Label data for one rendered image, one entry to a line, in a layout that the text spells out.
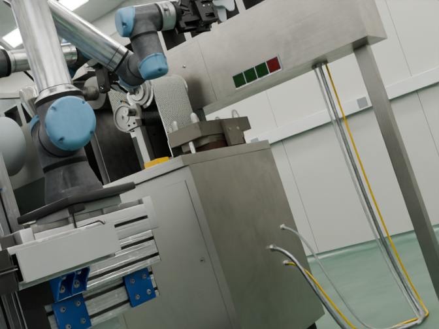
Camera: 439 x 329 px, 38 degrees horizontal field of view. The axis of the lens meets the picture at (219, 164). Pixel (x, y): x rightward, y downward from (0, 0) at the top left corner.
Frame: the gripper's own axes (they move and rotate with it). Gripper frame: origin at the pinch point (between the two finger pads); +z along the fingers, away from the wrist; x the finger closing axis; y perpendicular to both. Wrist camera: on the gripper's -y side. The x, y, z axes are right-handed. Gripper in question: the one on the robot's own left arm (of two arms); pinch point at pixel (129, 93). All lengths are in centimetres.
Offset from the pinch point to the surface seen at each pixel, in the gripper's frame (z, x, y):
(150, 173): 4.8, -18.5, -45.1
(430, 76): 212, -56, 159
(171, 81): 14.7, -7.9, 14.9
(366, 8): 35, -92, 31
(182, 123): 25.5, -8.4, -1.8
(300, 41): 30, -65, 22
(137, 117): 7.3, 0.0, -8.0
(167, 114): 16.0, -8.4, -3.7
